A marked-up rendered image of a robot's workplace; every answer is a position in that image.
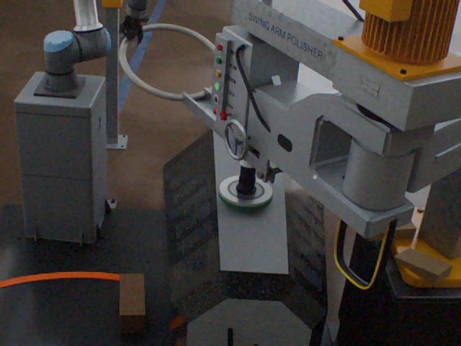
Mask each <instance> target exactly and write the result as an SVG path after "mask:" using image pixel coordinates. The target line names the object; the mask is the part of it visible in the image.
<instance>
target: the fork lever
mask: <svg viewBox="0 0 461 346"><path fill-rule="evenodd" d="M205 93H206V98H203V99H198V100H194V99H193V98H191V97H190V96H189V95H188V94H187V93H186V92H185V91H183V92H182V95H183V97H184V100H183V101H182V102H183V103H184V104H185V105H186V106H187V107H188V108H189V109H190V110H191V111H193V113H194V114H195V115H197V116H198V117H199V118H200V119H201V120H202V121H203V122H205V123H206V124H207V125H208V126H209V127H210V128H212V129H213V130H214V132H215V133H216V134H217V135H218V136H220V137H221V138H222V139H223V140H224V137H223V136H222V135H221V134H220V133H219V132H218V131H217V130H216V128H215V124H216V115H215V114H214V113H213V109H214V108H215V107H213V106H212V105H211V98H212V92H211V91H210V90H209V89H208V88H207V87H205ZM237 153H238V154H239V155H241V154H242V151H240V150H239V149H237ZM245 160H246V161H247V162H248V163H249V164H250V165H251V166H252V167H253V168H255V169H256V170H257V172H256V176H257V177H258V179H262V178H263V173H262V172H261V171H258V168H259V157H258V156H257V155H256V154H255V153H254V152H253V151H252V150H250V151H248V153H247V155H246V158H245ZM281 172H283V171H282V170H281V169H280V168H279V167H277V168H272V167H269V173H268V179H267V180H268V181H269V182H271V183H274V181H275V176H276V174H278V173H281Z"/></svg>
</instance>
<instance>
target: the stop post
mask: <svg viewBox="0 0 461 346"><path fill-rule="evenodd" d="M122 3H123V0H102V8H106V25H105V30H107V31H108V33H109V36H110V40H111V50H110V52H109V55H107V56H106V72H105V76H106V118H107V134H106V137H107V149H117V150H125V148H126V143H127V136H122V135H119V54H120V48H119V33H118V32H119V8H121V6H122Z"/></svg>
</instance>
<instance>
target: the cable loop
mask: <svg viewBox="0 0 461 346"><path fill-rule="evenodd" d="M397 223H398V220H397V219H395V220H392V221H388V224H387V227H386V231H385V233H384V237H383V240H382V245H381V248H380V253H379V257H378V260H377V264H376V268H375V272H374V275H373V276H372V279H371V281H370V283H366V282H364V281H363V280H362V279H361V278H359V277H357V276H356V275H355V274H354V273H353V272H352V271H351V270H350V269H349V267H348V266H347V265H346V263H345V261H344V256H343V250H344V238H345V233H346V227H347V224H346V223H345V222H344V221H343V220H341V219H340V218H339V222H338V226H337V230H336V238H335V244H334V258H335V261H336V264H337V266H338V268H339V269H340V271H341V272H342V273H343V275H344V276H345V277H346V278H347V279H348V280H349V281H350V283H353V284H354V285H355V286H356V287H358V289H360V290H363V291H364V292H373V291H375V290H376V289H377V288H378V287H379V285H380V283H381V281H382V278H383V275H384V273H385V268H386V265H387V263H388V257H389V254H390V249H391V246H392V243H393V238H394V235H395V230H396V226H397Z"/></svg>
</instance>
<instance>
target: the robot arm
mask: <svg viewBox="0 0 461 346"><path fill-rule="evenodd" d="M73 1H74V4H73V5H74V10H75V15H76V23H77V26H76V27H74V34H73V33H72V32H66V31H56V32H52V33H50V34H48V35H47V36H46V37H45V39H44V51H45V75H44V78H43V81H42V85H43V87H44V88H45V89H46V90H48V91H49V92H55V93H65V92H70V91H73V90H75V89H76V88H77V87H78V86H79V78H78V77H77V75H76V70H75V64H76V63H82V62H85V61H92V60H95V59H100V58H103V57H106V56H107V55H109V52H110V50H111V40H110V36H109V33H108V31H107V30H105V29H103V25H101V24H100V23H99V22H98V18H97V9H96V4H95V2H96V0H73ZM148 3H149V0H127V6H126V10H125V11H126V13H127V16H126V17H125V21H124V22H123V23H122V24H120V27H121V26H122V28H123V29H121V30H120V28H119V32H118V33H121V32H122V33H123V35H122V37H121V38H120V39H119V40H124V39H125V38H127V39H128V40H130V41H131V40H133V44H132V45H131V46H130V48H133V50H135V49H137V47H138V46H139V45H140V42H141V40H142V39H143V31H142V29H143V26H142V24H141V22H148V20H149V19H150V17H148V15H146V13H147V9H148Z"/></svg>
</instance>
